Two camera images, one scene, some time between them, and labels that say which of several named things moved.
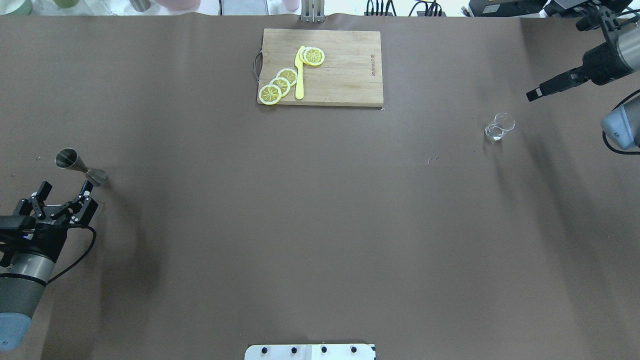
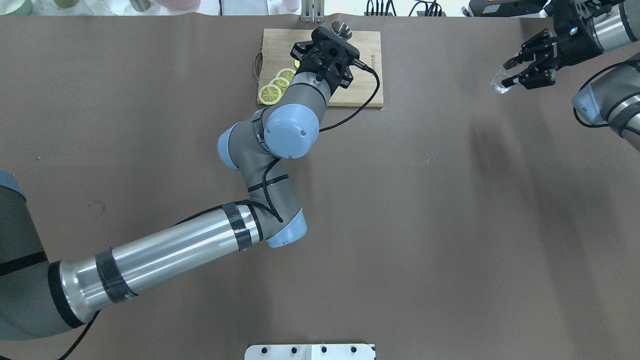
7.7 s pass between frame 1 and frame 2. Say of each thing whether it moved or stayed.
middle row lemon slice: stayed
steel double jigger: moved
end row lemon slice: stayed
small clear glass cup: moved
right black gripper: moved
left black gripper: moved
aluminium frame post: stayed
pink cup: stayed
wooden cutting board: stayed
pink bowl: stayed
